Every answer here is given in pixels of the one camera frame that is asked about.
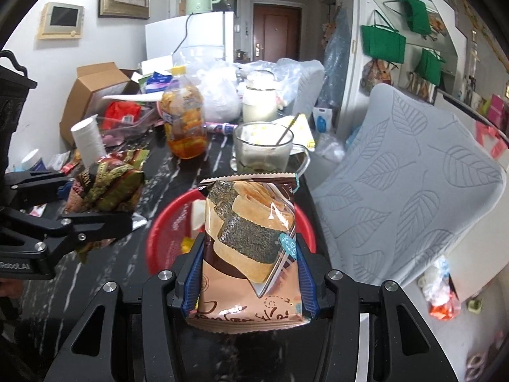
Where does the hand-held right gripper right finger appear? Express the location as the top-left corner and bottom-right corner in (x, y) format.
(295, 233), (458, 382)

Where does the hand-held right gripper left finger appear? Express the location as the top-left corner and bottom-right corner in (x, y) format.
(42, 234), (206, 382)

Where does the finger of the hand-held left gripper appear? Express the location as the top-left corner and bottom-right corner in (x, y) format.
(4, 170), (75, 210)
(24, 211), (135, 256)

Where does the green brown snack packet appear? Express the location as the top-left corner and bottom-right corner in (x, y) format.
(65, 148), (149, 264)

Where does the red plastic basket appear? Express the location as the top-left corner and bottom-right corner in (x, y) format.
(146, 188), (319, 278)

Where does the seaweed cracker packet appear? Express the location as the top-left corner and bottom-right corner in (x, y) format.
(186, 171), (311, 334)

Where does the white paper towel roll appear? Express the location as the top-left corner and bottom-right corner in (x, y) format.
(70, 114), (109, 168)

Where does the cardboard box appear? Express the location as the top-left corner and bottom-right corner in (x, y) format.
(59, 62), (141, 146)

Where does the clear plastic container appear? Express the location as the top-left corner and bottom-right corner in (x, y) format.
(96, 101), (160, 141)

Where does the red bag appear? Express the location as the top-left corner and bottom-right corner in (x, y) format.
(104, 101), (143, 127)

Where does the orange white plastic bag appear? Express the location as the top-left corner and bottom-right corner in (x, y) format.
(417, 258), (463, 322)

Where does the iced tea bottle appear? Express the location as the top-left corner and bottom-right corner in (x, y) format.
(162, 65), (210, 160)

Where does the grey leaf-pattern chair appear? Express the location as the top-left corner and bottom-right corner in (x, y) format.
(309, 83), (502, 288)

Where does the blue white packet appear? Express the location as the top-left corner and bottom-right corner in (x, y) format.
(144, 71), (172, 95)

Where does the glass mug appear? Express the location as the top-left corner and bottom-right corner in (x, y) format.
(230, 121), (311, 178)

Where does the metal spoon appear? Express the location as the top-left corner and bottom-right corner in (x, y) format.
(274, 113), (302, 149)

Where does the pink white tube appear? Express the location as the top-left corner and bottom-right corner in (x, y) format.
(204, 121), (240, 135)

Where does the yellow paper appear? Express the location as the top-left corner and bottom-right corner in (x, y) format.
(277, 112), (317, 149)

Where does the blue white pouch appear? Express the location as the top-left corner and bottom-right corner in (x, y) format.
(311, 105), (333, 133)

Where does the white fridge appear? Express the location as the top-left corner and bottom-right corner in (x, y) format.
(144, 11), (236, 65)

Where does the glass jar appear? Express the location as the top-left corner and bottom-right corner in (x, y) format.
(241, 69), (280, 124)

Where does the clear plastic bag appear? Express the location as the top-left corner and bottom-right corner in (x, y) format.
(274, 58), (325, 109)

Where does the bubble wrap roll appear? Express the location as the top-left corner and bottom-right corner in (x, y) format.
(321, 7), (353, 109)

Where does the green tote bag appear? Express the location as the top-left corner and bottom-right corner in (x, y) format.
(360, 9), (407, 65)
(417, 47), (447, 87)
(399, 0), (433, 35)

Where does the brown door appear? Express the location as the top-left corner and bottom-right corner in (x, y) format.
(252, 3), (302, 63)

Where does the wall intercom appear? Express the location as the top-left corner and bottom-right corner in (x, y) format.
(37, 1), (86, 41)

